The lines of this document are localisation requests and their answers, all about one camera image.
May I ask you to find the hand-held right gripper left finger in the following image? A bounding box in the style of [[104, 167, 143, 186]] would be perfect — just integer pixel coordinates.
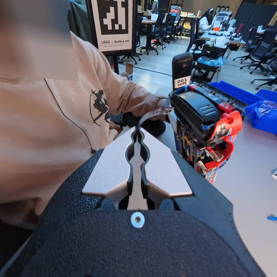
[[82, 127, 139, 209]]

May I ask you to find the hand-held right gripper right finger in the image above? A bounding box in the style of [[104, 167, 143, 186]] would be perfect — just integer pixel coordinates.
[[138, 127, 193, 208]]

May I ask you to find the red blue lego car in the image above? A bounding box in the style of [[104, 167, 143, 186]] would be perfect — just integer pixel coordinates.
[[169, 82, 247, 184]]

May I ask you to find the shiny sticker strip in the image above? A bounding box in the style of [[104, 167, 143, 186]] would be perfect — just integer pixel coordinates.
[[137, 107, 174, 128]]

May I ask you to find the person's left forearm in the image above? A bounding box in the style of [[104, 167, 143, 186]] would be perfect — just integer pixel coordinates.
[[102, 79, 171, 118]]

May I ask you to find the clear bag of lego parts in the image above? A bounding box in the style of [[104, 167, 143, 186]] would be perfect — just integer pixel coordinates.
[[254, 101, 277, 125]]

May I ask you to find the black rolling cart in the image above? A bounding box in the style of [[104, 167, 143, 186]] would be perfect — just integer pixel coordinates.
[[191, 44, 229, 84]]

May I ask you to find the blue plastic bag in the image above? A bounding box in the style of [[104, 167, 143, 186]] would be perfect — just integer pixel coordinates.
[[197, 56, 225, 66]]

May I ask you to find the cluttered work table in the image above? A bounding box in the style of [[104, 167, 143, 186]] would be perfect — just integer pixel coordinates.
[[200, 11, 247, 46]]

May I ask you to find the small open printed box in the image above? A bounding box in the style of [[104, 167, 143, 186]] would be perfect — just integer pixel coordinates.
[[120, 63, 134, 81]]

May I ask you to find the person's beige hoodie torso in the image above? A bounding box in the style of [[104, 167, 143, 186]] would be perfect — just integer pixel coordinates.
[[0, 30, 134, 231]]

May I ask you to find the black framed marker sign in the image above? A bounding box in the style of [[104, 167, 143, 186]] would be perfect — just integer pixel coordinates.
[[85, 0, 135, 75]]

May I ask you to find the dark green jacket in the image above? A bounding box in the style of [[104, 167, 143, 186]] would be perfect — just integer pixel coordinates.
[[67, 1, 93, 44]]

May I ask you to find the black cord with round tip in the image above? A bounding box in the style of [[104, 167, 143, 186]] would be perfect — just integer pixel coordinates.
[[44, 78, 97, 154]]

